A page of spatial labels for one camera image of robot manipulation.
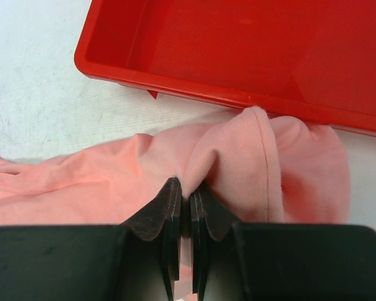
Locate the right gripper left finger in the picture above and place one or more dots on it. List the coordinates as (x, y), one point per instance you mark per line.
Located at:
(150, 262)

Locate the pink t shirt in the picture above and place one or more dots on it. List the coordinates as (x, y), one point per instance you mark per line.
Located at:
(61, 233)

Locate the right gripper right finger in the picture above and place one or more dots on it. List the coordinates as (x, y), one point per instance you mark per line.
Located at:
(215, 272)

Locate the red plastic bin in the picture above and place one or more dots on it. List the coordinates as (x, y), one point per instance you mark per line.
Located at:
(314, 60)

